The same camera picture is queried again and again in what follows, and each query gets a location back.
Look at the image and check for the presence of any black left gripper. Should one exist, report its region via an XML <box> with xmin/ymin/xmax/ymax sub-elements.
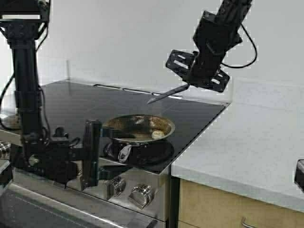
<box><xmin>10</xmin><ymin>120</ymin><xmax>129</xmax><ymax>190</ymax></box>

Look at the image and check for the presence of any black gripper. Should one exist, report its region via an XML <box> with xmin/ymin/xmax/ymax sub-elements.
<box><xmin>165</xmin><ymin>11</ymin><xmax>243</xmax><ymax>93</ymax></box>

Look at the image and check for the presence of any black spatula orange accent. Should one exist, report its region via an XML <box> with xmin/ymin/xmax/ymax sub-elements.
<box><xmin>147</xmin><ymin>84</ymin><xmax>190</xmax><ymax>105</ymax></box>

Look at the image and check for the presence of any steel frying pan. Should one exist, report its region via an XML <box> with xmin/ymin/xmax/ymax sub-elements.
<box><xmin>103</xmin><ymin>114</ymin><xmax>176</xmax><ymax>163</ymax></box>

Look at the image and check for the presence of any raw grey shrimp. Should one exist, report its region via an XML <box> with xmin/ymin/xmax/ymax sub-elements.
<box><xmin>151</xmin><ymin>130</ymin><xmax>165</xmax><ymax>140</ymax></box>

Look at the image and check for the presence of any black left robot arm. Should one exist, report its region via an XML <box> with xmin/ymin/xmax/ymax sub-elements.
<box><xmin>0</xmin><ymin>0</ymin><xmax>156</xmax><ymax>187</ymax></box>

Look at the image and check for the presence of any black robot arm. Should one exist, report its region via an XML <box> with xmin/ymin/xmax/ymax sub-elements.
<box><xmin>166</xmin><ymin>0</ymin><xmax>251</xmax><ymax>93</ymax></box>

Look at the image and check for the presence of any middle steel stove knob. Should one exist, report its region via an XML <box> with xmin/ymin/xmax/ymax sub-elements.
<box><xmin>105</xmin><ymin>176</ymin><xmax>126</xmax><ymax>200</ymax></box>

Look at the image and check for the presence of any steel stove knob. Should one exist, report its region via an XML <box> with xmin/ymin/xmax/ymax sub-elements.
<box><xmin>105</xmin><ymin>176</ymin><xmax>126</xmax><ymax>200</ymax></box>
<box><xmin>128</xmin><ymin>184</ymin><xmax>154</xmax><ymax>209</ymax></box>

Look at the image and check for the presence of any stainless steel electric range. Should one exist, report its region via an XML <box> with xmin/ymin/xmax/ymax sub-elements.
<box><xmin>14</xmin><ymin>81</ymin><xmax>225</xmax><ymax>228</ymax></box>

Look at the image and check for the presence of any right steel stove knob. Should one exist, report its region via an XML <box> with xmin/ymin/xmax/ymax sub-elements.
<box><xmin>128</xmin><ymin>184</ymin><xmax>154</xmax><ymax>209</ymax></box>

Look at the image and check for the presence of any far left steel knob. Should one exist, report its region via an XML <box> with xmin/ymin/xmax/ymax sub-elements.
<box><xmin>0</xmin><ymin>141</ymin><xmax>11</xmax><ymax>159</ymax></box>

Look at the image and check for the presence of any black object at left edge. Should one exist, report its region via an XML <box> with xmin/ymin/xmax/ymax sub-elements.
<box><xmin>0</xmin><ymin>159</ymin><xmax>13</xmax><ymax>188</ymax></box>

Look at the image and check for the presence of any wooden base cabinet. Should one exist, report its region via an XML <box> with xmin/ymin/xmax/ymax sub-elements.
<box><xmin>178</xmin><ymin>180</ymin><xmax>304</xmax><ymax>228</ymax></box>

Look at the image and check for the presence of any black appliance at right edge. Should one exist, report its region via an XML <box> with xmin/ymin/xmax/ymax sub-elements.
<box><xmin>294</xmin><ymin>159</ymin><xmax>304</xmax><ymax>191</ymax></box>

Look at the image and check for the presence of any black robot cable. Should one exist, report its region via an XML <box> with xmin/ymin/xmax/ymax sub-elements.
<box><xmin>220</xmin><ymin>22</ymin><xmax>258</xmax><ymax>69</ymax></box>

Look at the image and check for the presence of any steel drawer handle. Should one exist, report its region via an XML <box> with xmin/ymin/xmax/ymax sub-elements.
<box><xmin>240</xmin><ymin>216</ymin><xmax>258</xmax><ymax>228</ymax></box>

